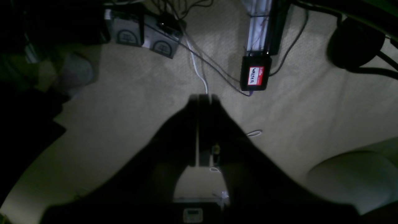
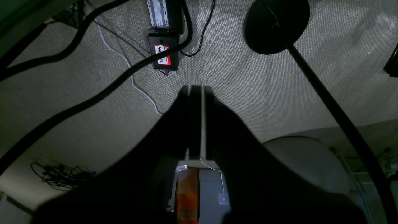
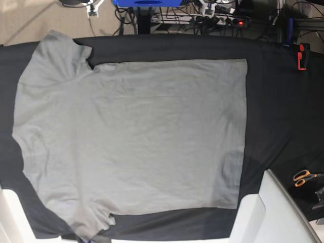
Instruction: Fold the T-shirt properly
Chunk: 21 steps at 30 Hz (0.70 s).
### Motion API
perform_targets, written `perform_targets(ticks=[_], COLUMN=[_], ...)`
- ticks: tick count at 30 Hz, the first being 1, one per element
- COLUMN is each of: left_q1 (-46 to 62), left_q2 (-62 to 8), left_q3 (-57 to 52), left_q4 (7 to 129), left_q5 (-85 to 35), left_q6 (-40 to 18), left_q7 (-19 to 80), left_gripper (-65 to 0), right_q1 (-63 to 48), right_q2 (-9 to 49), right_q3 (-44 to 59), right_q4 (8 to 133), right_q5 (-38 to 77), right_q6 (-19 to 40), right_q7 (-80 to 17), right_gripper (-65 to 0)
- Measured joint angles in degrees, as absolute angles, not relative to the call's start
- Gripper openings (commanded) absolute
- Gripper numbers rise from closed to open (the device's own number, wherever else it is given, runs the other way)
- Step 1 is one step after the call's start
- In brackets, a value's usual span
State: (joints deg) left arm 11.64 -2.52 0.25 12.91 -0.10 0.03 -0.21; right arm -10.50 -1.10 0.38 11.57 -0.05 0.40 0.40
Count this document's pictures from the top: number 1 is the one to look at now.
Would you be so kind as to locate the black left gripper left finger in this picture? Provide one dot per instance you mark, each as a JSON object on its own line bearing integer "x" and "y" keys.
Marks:
{"x": 141, "y": 191}

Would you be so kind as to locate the black chair base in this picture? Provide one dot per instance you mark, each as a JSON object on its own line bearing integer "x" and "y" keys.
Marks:
{"x": 354, "y": 44}

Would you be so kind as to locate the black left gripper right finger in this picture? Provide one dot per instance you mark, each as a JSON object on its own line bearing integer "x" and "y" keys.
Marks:
{"x": 259, "y": 191}

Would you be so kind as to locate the black box with name sticker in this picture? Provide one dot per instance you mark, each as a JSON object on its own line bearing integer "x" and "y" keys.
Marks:
{"x": 255, "y": 73}

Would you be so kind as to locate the grey power adapter box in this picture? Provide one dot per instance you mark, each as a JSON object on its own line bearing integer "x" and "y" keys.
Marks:
{"x": 162, "y": 34}
{"x": 124, "y": 28}

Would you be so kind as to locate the aluminium frame rail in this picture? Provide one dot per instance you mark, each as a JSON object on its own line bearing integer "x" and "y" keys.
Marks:
{"x": 266, "y": 25}

